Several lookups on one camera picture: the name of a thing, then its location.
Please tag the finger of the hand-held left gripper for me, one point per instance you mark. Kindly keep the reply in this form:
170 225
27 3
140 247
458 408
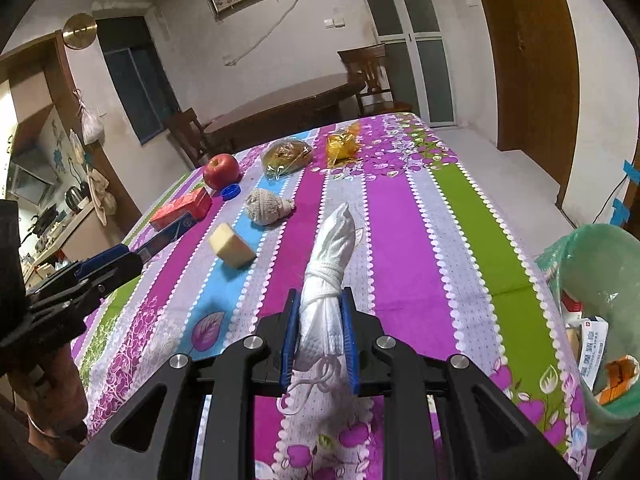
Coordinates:
100 282
102 259

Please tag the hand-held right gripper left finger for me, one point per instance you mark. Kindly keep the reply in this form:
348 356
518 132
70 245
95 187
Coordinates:
291 345

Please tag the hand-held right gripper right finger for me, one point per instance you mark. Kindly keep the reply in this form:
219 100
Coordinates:
350 350

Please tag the white face mask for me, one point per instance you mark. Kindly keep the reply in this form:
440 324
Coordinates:
325 310

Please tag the dark blue packet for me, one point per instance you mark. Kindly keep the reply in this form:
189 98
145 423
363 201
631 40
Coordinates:
170 237

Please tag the white red medicine box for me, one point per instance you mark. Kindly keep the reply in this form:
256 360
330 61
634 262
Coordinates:
572 307

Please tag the waste bin with green liner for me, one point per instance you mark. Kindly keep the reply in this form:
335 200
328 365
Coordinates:
585 270

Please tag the orange white carton box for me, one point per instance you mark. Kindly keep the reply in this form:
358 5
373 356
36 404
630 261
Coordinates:
620 377

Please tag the person's left forearm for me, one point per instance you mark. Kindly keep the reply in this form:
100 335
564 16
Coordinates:
35 457

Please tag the person's left hand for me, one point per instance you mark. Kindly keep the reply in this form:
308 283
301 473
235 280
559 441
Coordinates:
55 390

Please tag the hanging beige cloths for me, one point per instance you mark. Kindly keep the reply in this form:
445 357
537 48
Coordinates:
102 195

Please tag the dark kettle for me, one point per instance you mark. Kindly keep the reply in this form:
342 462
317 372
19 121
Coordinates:
77 200

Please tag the red carton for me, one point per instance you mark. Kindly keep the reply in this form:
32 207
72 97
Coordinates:
180 208

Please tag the striped floral tablecloth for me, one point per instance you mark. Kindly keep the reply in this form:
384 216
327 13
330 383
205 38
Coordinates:
415 270

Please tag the pale yellow block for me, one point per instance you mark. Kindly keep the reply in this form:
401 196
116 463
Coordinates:
231 246

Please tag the hanging clear plastic bag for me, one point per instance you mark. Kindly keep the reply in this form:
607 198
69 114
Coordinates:
92 127

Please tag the beige knitted ball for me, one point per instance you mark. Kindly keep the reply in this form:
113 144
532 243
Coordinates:
267 207

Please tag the blue bottle cap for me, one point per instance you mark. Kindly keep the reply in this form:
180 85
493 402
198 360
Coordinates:
230 193

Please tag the red apple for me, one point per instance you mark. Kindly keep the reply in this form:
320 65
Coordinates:
221 171

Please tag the plain wooden chair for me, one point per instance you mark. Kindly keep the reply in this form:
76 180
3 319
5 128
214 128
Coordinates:
187 135

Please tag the dark window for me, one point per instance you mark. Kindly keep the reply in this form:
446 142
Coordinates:
135 80

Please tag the bread in clear bag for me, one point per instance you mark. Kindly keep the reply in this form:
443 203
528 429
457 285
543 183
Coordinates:
287 157

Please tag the yellow plastic wrapper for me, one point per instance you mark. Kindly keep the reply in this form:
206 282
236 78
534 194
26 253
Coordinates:
342 145

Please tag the white box with blue print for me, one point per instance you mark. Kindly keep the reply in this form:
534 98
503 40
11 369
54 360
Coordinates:
592 355

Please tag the dark wooden dining table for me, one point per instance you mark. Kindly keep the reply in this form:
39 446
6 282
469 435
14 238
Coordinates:
290 100

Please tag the carved back wooden chair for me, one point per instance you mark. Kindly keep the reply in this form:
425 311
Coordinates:
370 75

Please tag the white framed glass door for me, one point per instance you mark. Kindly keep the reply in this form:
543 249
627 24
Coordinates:
425 60

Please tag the blue tape piece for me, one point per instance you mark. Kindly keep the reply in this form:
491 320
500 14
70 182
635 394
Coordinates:
621 211
632 170

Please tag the brown wooden door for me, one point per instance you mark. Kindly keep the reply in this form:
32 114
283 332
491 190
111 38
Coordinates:
530 60

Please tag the round brass wall plate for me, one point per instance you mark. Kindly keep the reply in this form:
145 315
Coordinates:
80 31

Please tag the white wall switch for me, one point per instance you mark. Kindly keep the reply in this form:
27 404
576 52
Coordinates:
335 22

